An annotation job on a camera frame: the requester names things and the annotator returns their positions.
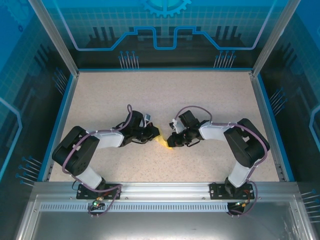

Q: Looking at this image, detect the yellow cloth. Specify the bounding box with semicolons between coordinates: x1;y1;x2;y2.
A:
154;134;176;150

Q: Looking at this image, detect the sheet metal tray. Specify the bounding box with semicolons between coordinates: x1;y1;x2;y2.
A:
14;194;315;240

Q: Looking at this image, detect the blue printed gear panel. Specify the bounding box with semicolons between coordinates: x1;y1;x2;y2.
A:
41;0;286;70

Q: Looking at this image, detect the blue printed side panel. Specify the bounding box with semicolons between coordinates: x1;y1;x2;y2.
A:
259;0;320;226
0;0;73;240

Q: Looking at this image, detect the aluminium cross rail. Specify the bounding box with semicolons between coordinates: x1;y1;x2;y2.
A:
33;181;301;201

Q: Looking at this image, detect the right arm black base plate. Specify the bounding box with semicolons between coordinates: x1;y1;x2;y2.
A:
209;182;253;200

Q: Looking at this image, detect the slotted grey cable duct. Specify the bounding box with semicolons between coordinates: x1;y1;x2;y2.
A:
39;202;230;213

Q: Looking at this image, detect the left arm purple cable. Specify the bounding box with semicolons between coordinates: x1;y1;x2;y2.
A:
61;104;134;218

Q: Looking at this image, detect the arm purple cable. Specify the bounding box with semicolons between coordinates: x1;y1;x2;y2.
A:
61;104;134;218
174;105;268;216

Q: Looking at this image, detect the aluminium side rail blue trim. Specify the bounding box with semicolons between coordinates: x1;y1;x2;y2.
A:
41;72;80;183
249;71;296;183

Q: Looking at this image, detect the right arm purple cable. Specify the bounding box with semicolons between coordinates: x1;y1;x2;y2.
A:
174;105;268;216

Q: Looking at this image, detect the cable connector green light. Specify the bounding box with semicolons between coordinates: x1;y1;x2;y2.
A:
234;199;252;208
91;196;105;209

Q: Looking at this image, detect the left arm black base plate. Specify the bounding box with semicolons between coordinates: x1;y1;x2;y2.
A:
76;183;123;200

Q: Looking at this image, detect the thin black wire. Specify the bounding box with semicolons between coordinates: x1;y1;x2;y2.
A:
72;177;85;191

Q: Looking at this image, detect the aluminium frame post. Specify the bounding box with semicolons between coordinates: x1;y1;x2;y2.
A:
250;0;302;78
27;0;80;77

